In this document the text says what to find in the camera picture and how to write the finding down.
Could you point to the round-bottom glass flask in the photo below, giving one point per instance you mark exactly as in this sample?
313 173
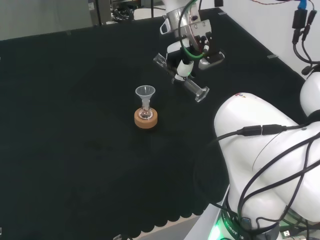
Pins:
146 113

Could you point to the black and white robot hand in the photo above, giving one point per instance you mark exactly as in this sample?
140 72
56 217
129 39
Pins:
211 51

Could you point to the clear plastic funnel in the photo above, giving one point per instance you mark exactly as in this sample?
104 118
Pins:
145 91

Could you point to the black bench cloth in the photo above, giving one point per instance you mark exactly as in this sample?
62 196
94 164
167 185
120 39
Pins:
75 125

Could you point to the clear graduated cylinder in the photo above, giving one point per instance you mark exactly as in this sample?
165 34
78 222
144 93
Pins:
198 91

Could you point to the grey tape strip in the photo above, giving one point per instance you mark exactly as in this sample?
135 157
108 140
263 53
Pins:
272 56

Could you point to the silver USB plug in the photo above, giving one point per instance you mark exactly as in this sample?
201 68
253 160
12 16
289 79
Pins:
286 233

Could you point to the grey cabinet panel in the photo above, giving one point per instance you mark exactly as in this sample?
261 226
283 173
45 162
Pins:
50 15

